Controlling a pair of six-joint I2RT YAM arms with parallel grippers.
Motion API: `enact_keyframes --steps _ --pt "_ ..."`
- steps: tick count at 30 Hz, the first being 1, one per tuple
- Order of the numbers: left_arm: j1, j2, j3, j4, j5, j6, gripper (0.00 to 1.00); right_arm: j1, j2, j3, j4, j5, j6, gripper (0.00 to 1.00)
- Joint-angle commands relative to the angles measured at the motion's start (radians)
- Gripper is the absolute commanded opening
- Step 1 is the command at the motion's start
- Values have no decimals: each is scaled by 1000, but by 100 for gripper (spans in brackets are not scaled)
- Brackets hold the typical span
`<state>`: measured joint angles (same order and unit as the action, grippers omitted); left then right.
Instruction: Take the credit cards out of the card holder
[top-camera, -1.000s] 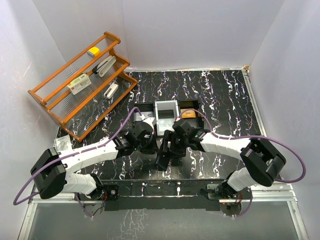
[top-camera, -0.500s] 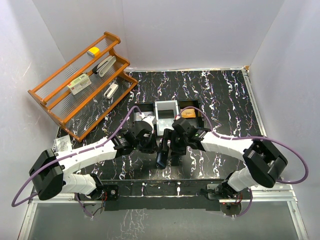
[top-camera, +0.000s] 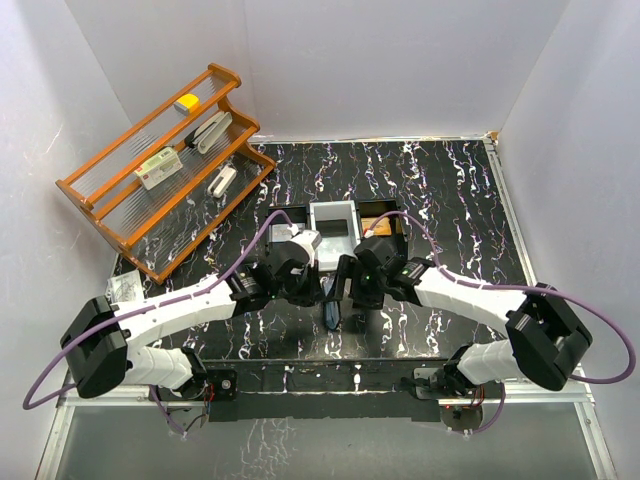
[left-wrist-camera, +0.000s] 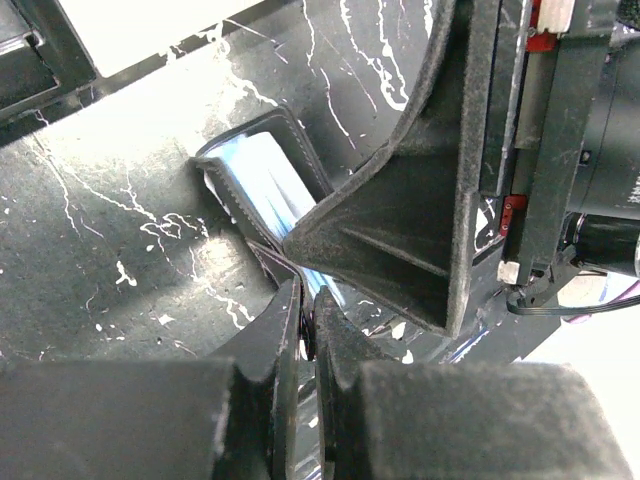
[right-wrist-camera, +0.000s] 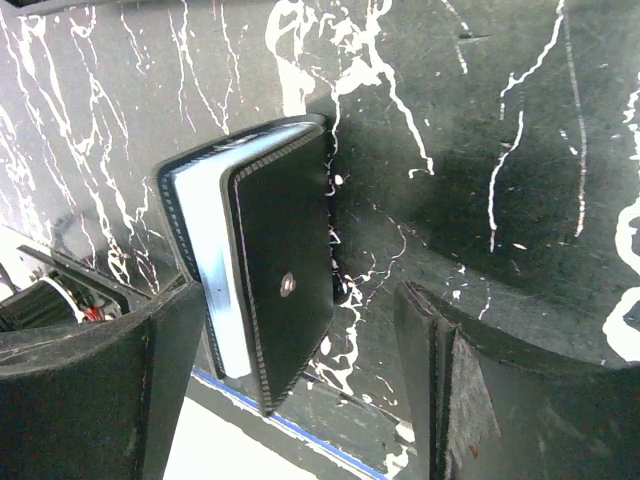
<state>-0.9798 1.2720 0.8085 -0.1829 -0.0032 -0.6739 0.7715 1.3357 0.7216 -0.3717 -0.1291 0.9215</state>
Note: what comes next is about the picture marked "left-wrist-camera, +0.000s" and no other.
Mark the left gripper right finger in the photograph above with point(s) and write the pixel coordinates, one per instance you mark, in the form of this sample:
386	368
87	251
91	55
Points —
380	418

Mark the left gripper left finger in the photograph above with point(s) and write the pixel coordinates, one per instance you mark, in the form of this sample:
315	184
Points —
231	415

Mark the white middle tray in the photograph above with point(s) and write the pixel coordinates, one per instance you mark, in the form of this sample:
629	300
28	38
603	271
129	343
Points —
118	34

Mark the left black tray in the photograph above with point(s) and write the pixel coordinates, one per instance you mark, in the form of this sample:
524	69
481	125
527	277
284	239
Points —
42	61

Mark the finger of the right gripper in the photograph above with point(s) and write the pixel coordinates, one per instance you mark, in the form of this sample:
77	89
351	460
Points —
399	229

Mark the black leather card holder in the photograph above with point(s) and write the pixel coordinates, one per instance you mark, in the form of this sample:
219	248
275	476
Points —
266	176

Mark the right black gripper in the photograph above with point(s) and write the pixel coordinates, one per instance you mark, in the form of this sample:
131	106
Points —
560	153

